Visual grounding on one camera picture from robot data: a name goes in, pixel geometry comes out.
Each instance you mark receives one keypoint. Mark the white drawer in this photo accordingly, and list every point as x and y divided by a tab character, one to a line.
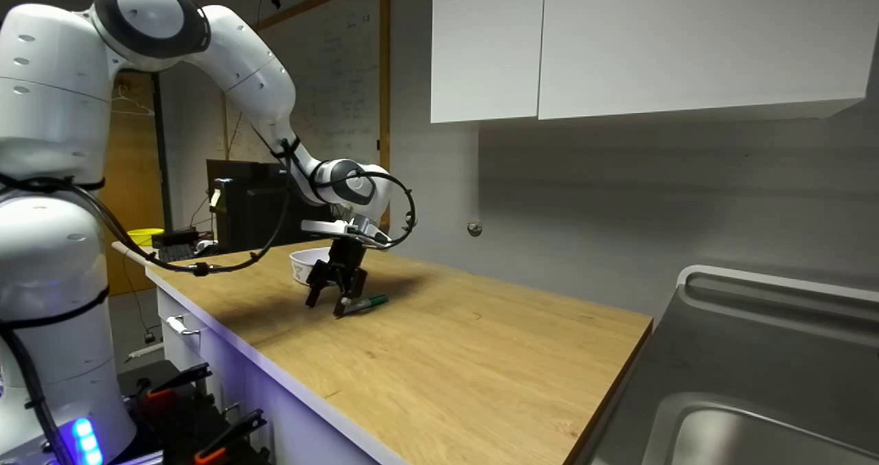
180	352

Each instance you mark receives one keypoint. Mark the black keyboard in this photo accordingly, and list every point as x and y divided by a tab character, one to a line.
176	252

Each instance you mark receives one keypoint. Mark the stainless steel sink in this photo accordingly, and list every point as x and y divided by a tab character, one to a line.
741	369

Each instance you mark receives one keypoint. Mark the whiteboard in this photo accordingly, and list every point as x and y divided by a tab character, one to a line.
336	73

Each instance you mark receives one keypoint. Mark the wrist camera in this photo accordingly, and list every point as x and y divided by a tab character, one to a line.
328	227

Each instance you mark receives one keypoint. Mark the narrow white cabinet door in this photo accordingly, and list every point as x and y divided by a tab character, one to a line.
486	46

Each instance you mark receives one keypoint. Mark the wide white cabinet door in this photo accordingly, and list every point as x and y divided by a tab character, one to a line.
700	39

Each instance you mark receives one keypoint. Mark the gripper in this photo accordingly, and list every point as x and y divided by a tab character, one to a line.
347	253

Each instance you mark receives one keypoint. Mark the black monitor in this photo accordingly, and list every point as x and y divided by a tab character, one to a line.
247	204

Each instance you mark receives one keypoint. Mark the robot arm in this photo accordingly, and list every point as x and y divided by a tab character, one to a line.
55	176

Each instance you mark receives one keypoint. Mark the yellow bin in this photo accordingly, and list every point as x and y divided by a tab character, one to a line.
144	235

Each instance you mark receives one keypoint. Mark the white bowl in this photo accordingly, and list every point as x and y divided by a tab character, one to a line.
303	262

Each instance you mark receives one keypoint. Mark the green marker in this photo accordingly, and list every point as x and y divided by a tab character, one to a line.
369	303

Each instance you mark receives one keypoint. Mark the round silver wall knob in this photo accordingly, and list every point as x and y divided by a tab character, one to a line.
474	229

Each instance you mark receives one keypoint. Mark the wooden door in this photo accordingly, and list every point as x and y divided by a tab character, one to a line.
130	176

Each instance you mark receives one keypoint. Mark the white wall cabinet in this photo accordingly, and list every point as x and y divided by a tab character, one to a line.
652	46

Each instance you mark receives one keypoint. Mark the black and orange clamp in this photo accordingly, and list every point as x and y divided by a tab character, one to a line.
230	437
172	382

